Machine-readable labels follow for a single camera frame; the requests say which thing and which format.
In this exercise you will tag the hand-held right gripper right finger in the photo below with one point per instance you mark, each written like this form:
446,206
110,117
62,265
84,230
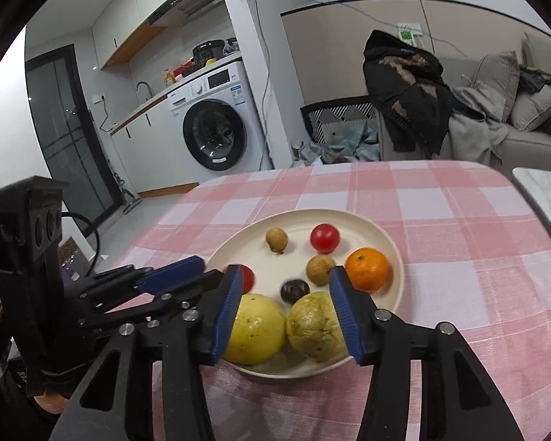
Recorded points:
346,317

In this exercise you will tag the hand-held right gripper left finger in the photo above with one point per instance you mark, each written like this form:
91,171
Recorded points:
225,312

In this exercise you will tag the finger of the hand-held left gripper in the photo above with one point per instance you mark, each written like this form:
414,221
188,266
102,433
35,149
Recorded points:
165,303
174,273

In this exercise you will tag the bumpy green guava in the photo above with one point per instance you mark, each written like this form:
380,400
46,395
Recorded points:
317,326

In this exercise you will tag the large yellow guava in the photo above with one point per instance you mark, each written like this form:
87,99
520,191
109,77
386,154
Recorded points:
257,328

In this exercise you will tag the red tomato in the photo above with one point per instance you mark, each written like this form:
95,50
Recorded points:
248,278
324,237

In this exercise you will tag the orange mandarin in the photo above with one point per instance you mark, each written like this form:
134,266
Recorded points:
367,269

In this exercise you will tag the brown longan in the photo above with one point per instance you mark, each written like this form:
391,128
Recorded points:
320,270
276,239

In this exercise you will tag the dark purple plum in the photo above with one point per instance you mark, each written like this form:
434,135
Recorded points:
295,291

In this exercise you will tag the cream round plate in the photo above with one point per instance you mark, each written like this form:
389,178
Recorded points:
294,225

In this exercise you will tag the person's left hand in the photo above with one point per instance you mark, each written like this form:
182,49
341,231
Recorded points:
50,403

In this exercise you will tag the brown patterned box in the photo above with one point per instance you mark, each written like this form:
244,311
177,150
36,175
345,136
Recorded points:
76,257

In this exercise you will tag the grey mop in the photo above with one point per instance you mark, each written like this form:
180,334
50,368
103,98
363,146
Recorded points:
131,204

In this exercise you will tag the white lower kitchen cabinet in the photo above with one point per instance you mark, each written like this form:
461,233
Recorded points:
147,156

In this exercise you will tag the black framed glass door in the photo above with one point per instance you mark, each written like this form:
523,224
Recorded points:
69,147

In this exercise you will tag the teal cloth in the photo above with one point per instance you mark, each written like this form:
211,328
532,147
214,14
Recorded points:
349,147

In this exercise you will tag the steel kitchen faucet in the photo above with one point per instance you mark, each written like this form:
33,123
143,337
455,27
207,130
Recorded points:
150,93

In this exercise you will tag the white washing machine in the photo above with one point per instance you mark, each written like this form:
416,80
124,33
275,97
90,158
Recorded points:
220,82

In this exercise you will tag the yellow bottle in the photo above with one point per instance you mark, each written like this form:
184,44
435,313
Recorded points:
168,77

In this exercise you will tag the red container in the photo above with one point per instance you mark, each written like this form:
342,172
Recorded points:
181,71

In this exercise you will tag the black patterned basket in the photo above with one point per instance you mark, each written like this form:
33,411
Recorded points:
340,112

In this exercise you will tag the black jacket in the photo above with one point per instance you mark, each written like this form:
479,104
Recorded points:
408,101

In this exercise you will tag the black pressure cooker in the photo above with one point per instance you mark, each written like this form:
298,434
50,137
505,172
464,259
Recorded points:
209,50

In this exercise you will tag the marble side table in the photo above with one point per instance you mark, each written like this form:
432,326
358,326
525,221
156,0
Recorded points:
546,188

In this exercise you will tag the grey sofa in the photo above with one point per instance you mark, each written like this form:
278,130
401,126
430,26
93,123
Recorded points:
532,147

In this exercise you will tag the white upper kitchen cabinets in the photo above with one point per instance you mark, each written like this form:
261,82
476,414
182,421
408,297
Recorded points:
128,23

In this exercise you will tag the steel range hood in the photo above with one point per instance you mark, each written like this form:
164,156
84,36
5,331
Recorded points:
188,4

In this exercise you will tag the large grey pillow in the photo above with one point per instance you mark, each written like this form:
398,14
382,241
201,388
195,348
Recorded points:
496,82

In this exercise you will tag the small grey pillow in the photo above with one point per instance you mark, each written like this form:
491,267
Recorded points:
532,108

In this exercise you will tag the dark clothes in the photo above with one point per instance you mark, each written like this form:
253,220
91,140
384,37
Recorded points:
532,78

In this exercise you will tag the white wall outlet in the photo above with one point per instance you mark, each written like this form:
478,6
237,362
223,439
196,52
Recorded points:
100,98

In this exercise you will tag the green labelled wall socket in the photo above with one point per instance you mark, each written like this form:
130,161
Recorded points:
406,34

